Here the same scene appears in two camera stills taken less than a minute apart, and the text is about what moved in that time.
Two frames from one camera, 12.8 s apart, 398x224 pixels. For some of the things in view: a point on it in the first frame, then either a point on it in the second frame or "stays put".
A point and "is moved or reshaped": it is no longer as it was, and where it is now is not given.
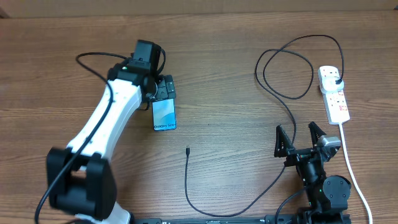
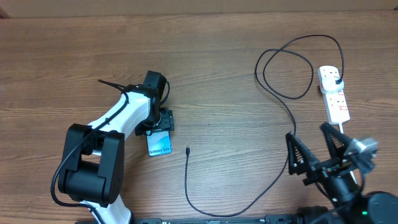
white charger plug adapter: x=329 y=83 stays put
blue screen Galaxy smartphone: x=164 y=112 is moved or reshaped
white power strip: x=335 y=102 stays put
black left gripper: x=165 y=87 → x=167 y=123
